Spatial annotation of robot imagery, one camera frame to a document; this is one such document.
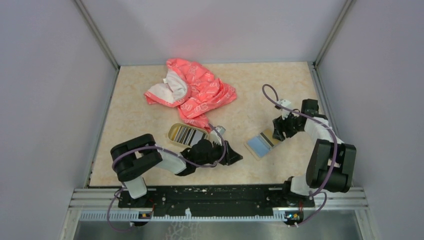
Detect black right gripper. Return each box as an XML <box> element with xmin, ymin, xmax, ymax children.
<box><xmin>272</xmin><ymin>109</ymin><xmax>303</xmax><ymax>141</ymax></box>

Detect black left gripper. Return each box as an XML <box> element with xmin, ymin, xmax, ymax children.
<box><xmin>196</xmin><ymin>138</ymin><xmax>243</xmax><ymax>167</ymax></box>

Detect beige blue card holder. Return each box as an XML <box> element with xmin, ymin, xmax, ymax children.
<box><xmin>244</xmin><ymin>132</ymin><xmax>277</xmax><ymax>161</ymax></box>

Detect gold card tin box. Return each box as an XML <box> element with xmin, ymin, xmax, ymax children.
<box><xmin>167</xmin><ymin>123</ymin><xmax>209</xmax><ymax>148</ymax></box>

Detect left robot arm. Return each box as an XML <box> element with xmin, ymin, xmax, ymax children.
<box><xmin>110</xmin><ymin>133</ymin><xmax>243</xmax><ymax>207</ymax></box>

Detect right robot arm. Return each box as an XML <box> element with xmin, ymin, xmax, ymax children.
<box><xmin>272</xmin><ymin>99</ymin><xmax>357</xmax><ymax>206</ymax></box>

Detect cards in tin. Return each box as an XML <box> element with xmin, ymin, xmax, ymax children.
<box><xmin>170</xmin><ymin>125</ymin><xmax>208</xmax><ymax>147</ymax></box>

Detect pink patterned cloth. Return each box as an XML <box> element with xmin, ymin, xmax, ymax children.
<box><xmin>144</xmin><ymin>58</ymin><xmax>237</xmax><ymax>132</ymax></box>

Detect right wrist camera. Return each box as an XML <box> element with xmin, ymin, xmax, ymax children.
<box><xmin>275</xmin><ymin>99</ymin><xmax>293</xmax><ymax>120</ymax></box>

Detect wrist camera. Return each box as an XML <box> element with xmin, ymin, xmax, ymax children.
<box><xmin>275</xmin><ymin>99</ymin><xmax>293</xmax><ymax>120</ymax></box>
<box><xmin>209</xmin><ymin>125</ymin><xmax>226</xmax><ymax>146</ymax></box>

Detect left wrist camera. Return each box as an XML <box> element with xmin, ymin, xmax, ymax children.
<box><xmin>209</xmin><ymin>125</ymin><xmax>226</xmax><ymax>146</ymax></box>

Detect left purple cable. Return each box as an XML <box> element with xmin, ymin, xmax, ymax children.
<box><xmin>106</xmin><ymin>123</ymin><xmax>228</xmax><ymax>232</ymax></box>

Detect white slotted cable duct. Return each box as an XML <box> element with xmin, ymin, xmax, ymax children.
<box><xmin>79</xmin><ymin>210</ymin><xmax>287</xmax><ymax>222</ymax></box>

